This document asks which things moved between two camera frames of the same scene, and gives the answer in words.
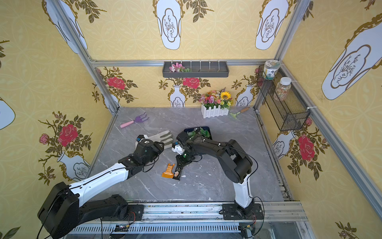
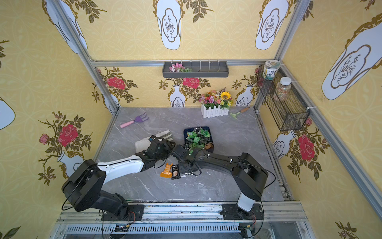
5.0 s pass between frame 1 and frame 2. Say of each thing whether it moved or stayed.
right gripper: stayed
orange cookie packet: stayed
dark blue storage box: stayed
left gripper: moved
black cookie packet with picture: moved
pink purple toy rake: stayed
